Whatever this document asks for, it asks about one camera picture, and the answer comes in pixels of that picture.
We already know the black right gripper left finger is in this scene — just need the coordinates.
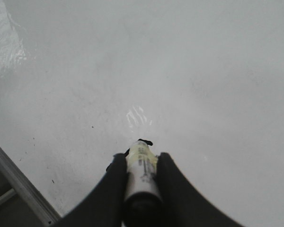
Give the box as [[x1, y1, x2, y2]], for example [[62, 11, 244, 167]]
[[54, 153, 127, 227]]

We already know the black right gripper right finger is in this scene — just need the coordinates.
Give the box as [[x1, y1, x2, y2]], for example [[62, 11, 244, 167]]
[[156, 153, 242, 227]]

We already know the white taped whiteboard marker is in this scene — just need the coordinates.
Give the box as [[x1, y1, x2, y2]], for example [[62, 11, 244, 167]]
[[123, 139, 163, 227]]

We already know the white whiteboard with aluminium frame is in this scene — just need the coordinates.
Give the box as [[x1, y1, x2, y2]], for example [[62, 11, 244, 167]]
[[0, 0, 284, 227]]

